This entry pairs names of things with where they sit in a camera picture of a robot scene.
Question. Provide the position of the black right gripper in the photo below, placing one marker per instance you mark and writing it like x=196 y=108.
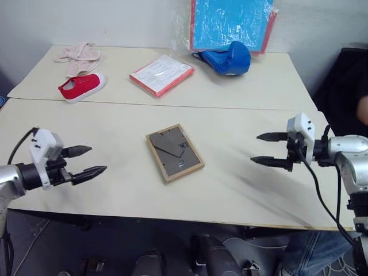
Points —
x=294 y=149

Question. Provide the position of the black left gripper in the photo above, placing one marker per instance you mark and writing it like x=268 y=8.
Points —
x=56 y=174

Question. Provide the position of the person's bare forearm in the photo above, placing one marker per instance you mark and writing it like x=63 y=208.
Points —
x=363 y=110

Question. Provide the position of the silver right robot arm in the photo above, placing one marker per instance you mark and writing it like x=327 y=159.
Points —
x=349 y=152

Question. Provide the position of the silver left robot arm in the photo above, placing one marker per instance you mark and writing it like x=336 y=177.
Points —
x=10 y=178

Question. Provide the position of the red canvas shoe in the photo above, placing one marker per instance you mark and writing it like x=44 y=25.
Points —
x=83 y=84

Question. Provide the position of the person's black shirt torso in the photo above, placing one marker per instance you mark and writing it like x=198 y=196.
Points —
x=342 y=83

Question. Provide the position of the blue boxing glove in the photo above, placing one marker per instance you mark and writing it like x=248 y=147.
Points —
x=233 y=59

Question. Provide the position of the blue round object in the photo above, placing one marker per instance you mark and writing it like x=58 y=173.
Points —
x=2 y=102

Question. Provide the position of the pink crumpled garment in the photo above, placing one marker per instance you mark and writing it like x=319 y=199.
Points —
x=82 y=56

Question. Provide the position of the person's blue jeans leg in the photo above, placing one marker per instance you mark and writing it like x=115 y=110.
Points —
x=313 y=250

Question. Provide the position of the red-edged paper pack in plastic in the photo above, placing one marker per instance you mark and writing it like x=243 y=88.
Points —
x=162 y=74

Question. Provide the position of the small dark rounded shape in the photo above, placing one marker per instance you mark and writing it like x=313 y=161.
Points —
x=149 y=263

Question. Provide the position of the large dark rounded shape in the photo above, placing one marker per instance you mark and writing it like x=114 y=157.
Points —
x=215 y=256

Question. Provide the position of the metal buckle clip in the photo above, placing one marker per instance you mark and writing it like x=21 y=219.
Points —
x=251 y=268

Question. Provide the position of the blue and red boards in plastic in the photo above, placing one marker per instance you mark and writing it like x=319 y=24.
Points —
x=230 y=23

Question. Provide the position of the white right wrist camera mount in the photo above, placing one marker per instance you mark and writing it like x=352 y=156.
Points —
x=303 y=123

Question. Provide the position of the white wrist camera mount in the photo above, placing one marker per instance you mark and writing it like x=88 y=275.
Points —
x=43 y=143
x=303 y=123

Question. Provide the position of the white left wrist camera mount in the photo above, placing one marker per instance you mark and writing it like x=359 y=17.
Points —
x=43 y=143

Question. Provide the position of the wooden picture frame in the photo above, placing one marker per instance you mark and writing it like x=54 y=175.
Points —
x=172 y=152

